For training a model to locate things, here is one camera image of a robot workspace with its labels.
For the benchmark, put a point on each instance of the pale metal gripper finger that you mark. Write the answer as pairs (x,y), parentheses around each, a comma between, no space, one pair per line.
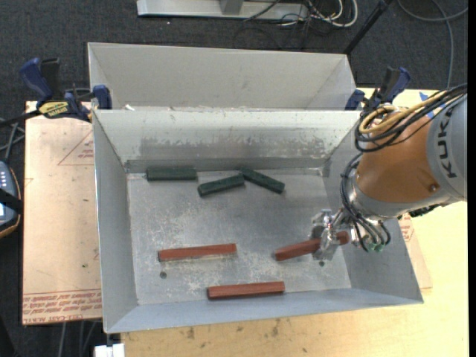
(328,252)
(317,230)

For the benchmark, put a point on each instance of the red-brown block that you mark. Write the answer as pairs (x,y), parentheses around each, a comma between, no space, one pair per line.
(245,290)
(197,252)
(295,250)

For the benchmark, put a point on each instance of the dark green flat block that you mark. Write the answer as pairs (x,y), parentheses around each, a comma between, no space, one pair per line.
(221,185)
(171,173)
(264,181)

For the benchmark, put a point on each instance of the grey metal bin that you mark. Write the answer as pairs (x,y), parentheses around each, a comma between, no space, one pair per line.
(230,221)

